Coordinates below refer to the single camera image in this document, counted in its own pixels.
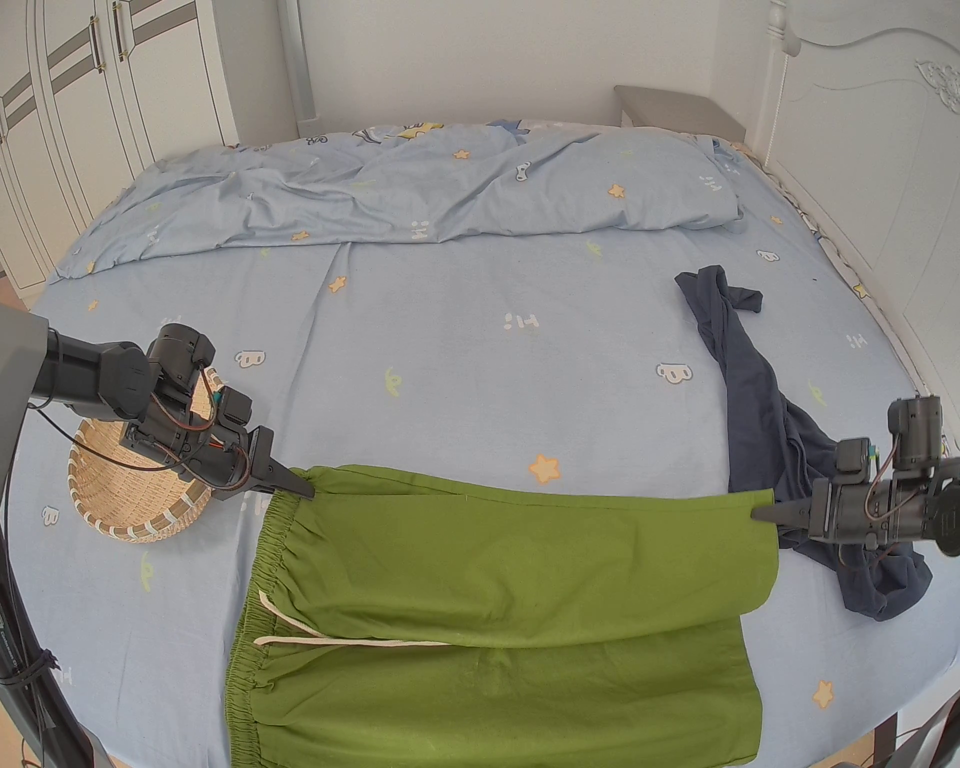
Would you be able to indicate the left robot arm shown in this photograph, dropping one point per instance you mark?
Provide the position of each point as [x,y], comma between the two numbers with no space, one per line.
[97,371]

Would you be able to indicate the grey upright post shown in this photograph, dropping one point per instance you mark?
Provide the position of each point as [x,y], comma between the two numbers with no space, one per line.
[300,60]

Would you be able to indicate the grey bedside table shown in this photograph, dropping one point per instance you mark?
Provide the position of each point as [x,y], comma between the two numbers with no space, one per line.
[675,112]

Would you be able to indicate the round woven basket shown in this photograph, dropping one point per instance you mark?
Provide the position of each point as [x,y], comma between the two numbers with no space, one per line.
[127,502]

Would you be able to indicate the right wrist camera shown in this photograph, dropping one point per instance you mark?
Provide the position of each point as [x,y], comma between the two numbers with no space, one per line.
[855,454]

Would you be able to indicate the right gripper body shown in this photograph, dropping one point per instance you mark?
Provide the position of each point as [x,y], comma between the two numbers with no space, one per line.
[855,514]

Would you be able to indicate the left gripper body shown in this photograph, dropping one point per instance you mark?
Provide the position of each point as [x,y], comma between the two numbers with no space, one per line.
[225,469]

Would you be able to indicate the bed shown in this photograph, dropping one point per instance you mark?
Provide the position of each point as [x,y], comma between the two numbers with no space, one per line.
[480,337]

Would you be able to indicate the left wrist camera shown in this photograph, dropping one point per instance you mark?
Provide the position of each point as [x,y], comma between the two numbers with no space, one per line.
[234,405]

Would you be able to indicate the pale blue quilt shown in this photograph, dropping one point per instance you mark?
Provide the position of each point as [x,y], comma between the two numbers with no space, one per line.
[450,202]

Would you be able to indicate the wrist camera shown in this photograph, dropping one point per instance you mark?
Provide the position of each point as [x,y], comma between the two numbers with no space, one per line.
[855,454]
[234,405]

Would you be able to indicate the dark blue garment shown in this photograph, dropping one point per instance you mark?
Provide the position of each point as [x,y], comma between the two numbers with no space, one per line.
[750,390]

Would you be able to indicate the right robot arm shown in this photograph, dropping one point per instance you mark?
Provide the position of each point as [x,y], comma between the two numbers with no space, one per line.
[915,427]

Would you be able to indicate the white wardrobe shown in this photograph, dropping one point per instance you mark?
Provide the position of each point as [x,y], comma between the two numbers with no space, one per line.
[112,112]

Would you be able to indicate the green shorts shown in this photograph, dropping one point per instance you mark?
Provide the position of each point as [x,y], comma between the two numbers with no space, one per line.
[487,570]

